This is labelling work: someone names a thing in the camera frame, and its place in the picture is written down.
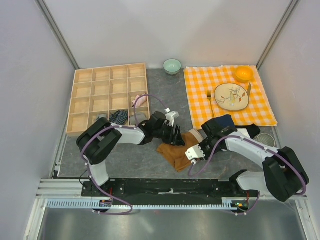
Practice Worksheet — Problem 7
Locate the left aluminium corner post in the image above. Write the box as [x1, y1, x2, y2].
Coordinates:
[35, 0, 80, 70]

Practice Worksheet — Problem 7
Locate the orange bowl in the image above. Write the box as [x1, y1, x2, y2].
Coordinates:
[234, 65, 254, 83]

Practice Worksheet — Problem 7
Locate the light grey rolled cloth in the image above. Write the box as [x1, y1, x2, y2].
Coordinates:
[94, 113, 108, 122]

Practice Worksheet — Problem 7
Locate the wooden compartment tray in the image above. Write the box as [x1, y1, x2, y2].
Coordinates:
[66, 63, 151, 137]

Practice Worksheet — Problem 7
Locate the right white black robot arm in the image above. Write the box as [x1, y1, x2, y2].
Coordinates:
[188, 119, 310, 202]

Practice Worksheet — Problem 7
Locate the gold knife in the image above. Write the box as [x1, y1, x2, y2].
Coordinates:
[246, 83, 252, 98]

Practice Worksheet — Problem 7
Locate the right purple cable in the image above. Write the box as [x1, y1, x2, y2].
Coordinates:
[187, 134, 309, 216]

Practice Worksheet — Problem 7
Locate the black cloth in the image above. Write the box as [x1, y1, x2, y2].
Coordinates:
[245, 124, 261, 139]

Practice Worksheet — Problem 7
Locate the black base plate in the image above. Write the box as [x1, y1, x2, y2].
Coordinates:
[81, 177, 260, 206]

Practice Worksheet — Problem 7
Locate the gold fork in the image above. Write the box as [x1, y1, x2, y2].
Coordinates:
[206, 90, 215, 118]

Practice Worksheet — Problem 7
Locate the white cloth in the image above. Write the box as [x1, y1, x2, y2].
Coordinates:
[237, 128, 251, 138]

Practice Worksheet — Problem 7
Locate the pink rolled cloth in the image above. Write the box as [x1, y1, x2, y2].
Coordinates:
[132, 94, 148, 108]

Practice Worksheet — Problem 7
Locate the grey ribbed cup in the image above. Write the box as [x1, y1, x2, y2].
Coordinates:
[253, 133, 276, 147]

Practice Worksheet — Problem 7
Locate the striped dark rolled cloth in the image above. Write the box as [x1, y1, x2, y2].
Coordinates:
[109, 110, 128, 126]

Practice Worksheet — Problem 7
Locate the grey cable duct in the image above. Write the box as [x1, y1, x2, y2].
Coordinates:
[46, 198, 238, 211]

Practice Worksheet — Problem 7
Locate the beige decorated plate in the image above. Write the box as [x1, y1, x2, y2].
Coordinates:
[214, 83, 250, 112]

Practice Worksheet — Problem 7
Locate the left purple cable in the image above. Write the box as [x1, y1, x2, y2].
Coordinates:
[79, 93, 171, 216]

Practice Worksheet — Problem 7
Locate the orange checkered tablecloth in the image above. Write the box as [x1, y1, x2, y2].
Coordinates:
[184, 65, 278, 130]

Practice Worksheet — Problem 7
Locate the aluminium frame rail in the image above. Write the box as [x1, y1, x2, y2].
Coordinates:
[34, 178, 308, 200]

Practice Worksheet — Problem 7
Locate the right aluminium corner post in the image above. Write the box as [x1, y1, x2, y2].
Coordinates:
[256, 0, 300, 70]

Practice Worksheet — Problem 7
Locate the teal ceramic bowl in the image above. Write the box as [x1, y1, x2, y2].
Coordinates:
[163, 59, 182, 75]

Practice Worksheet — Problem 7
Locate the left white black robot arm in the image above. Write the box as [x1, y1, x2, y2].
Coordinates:
[76, 111, 186, 197]

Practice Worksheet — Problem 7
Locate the navy blue underwear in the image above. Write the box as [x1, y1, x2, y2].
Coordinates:
[214, 114, 236, 128]

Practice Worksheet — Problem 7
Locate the brown underwear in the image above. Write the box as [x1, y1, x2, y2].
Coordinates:
[156, 128, 204, 173]

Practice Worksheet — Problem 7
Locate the purple cable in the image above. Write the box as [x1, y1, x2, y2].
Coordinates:
[79, 93, 171, 216]
[187, 134, 309, 216]

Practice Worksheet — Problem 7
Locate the aluminium corner post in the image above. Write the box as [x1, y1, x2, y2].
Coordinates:
[35, 0, 80, 70]
[256, 0, 300, 70]

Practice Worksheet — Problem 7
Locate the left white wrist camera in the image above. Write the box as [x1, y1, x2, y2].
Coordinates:
[165, 111, 180, 127]

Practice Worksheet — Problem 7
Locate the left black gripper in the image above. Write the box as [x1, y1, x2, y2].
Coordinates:
[153, 122, 185, 147]

